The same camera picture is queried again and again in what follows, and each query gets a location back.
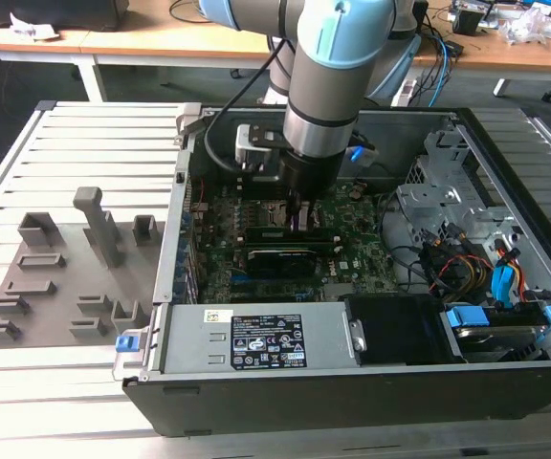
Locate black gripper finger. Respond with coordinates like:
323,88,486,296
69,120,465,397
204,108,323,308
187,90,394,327
303,198,322,230
287,189,303,232

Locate CPU socket with metal cover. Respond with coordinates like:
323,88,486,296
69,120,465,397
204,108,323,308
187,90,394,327
257,199,328,231

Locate black graphics card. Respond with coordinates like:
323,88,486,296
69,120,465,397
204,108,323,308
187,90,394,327
246,247,319,279

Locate green motherboard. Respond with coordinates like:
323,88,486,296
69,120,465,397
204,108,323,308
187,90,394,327
188,179,401,305

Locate silver metal drive cage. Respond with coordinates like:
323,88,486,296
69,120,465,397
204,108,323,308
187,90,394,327
394,128,518,254

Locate white power strip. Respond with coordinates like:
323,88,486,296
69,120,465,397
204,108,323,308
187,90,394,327
392,78,418,106

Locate black fan shroud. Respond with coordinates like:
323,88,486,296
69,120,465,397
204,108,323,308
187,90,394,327
342,295,463,367

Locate grey power supply with label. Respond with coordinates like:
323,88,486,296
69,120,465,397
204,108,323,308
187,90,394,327
160,301,364,375

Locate tall black box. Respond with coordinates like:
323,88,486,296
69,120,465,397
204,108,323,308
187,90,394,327
411,0,430,34

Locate open black PC case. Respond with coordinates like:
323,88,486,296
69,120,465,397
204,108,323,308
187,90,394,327
112,102,551,439

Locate hard disk in blue carrier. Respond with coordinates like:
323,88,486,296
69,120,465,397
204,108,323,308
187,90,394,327
440,303,551,364

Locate long wooden desk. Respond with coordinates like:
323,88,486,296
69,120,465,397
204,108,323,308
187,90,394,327
81,0,551,104

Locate small black device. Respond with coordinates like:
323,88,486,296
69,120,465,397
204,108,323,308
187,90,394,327
452,7,487,37

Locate grey parts rack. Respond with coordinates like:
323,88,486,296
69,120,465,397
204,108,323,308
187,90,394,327
0,186,166,350

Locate clear plastic bags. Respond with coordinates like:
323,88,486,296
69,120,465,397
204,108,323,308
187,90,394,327
497,7,551,47

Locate large black box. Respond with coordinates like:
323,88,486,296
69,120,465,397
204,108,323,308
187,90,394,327
0,0,131,33

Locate wooden desk white legs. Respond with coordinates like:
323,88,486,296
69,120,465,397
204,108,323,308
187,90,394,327
0,11,107,102

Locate crumpled white paper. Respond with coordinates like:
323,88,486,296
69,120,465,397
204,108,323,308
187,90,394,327
10,11,61,42

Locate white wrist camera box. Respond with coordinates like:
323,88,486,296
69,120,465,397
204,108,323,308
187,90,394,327
234,122,289,174

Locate black camera cable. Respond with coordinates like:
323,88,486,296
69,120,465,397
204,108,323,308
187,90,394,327
203,37,287,173

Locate red yellow black wire bundle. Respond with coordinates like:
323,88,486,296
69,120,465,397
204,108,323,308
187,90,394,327
421,229,495,300

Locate blue cable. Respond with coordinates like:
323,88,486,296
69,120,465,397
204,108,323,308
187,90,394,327
430,33,454,109

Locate blue flat wire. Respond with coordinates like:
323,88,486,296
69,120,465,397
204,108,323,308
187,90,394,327
492,238,521,312

